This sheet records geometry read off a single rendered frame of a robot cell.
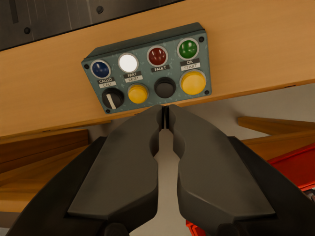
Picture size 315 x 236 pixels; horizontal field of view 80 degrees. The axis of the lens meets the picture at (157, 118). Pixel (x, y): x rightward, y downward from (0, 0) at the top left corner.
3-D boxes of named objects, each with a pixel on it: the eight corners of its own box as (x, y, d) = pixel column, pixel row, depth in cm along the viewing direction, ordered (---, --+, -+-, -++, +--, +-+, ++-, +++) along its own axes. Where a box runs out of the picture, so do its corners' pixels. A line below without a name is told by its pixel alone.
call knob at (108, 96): (125, 103, 26) (123, 108, 25) (108, 107, 26) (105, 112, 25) (118, 86, 24) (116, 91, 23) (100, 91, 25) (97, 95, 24)
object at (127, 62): (140, 70, 23) (137, 67, 21) (123, 73, 23) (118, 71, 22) (137, 55, 23) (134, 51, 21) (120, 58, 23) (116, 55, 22)
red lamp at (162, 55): (168, 63, 22) (167, 60, 21) (150, 67, 23) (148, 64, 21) (166, 47, 22) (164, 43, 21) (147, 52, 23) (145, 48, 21)
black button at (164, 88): (176, 93, 24) (176, 98, 23) (157, 97, 25) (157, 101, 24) (172, 76, 23) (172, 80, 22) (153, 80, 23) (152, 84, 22)
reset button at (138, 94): (149, 98, 25) (149, 103, 24) (132, 101, 25) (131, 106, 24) (144, 82, 24) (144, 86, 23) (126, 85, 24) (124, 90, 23)
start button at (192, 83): (205, 89, 24) (207, 93, 23) (183, 93, 24) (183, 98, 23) (203, 68, 22) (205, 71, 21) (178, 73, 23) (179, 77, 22)
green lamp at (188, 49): (198, 56, 22) (199, 53, 20) (179, 61, 22) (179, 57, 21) (196, 40, 22) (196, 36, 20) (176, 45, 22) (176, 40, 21)
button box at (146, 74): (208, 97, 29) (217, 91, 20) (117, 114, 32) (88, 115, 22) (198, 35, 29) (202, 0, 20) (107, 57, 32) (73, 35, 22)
